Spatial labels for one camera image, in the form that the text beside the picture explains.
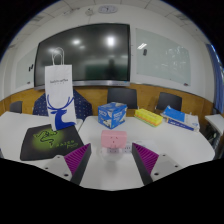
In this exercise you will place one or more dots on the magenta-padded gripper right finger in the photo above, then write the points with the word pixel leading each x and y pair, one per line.
pixel 146 158

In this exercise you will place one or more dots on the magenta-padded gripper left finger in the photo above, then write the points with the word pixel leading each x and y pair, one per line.
pixel 77 159

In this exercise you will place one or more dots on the pink charger block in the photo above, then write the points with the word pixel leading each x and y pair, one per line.
pixel 114 138

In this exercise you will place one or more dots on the white power strip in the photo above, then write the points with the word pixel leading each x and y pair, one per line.
pixel 115 153

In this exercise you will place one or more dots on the black mouse pad green print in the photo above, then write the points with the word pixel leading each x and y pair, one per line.
pixel 46 143

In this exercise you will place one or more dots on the yellow sponge pack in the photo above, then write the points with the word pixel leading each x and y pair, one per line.
pixel 148 116

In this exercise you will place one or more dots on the blue white paper ream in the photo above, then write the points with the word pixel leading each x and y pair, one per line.
pixel 175 114
pixel 183 126

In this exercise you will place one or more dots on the blue dotted chair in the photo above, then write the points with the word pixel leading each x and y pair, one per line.
pixel 83 105

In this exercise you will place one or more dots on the blue cardboard box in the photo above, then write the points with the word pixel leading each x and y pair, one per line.
pixel 111 115

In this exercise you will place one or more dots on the black chair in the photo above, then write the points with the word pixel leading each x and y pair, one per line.
pixel 169 101
pixel 121 96

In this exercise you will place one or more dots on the white paper bag blue deer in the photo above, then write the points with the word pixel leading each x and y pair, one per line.
pixel 59 90

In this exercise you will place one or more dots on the white side table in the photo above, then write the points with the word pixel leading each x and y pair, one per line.
pixel 216 122

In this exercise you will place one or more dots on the dark grey chair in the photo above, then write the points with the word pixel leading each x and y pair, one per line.
pixel 16 106

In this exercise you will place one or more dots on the large glass whiteboard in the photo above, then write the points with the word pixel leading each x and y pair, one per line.
pixel 163 56

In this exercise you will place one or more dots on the small glass whiteboard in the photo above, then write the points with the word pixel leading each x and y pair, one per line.
pixel 25 70

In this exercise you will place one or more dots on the blue curtain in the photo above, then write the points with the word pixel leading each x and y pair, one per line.
pixel 216 80

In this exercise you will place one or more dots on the black whiteboard eraser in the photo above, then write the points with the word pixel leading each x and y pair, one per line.
pixel 145 52

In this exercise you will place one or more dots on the large black wall display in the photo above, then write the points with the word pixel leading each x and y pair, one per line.
pixel 86 53

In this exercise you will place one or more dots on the round wall clock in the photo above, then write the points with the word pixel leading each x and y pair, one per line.
pixel 107 9

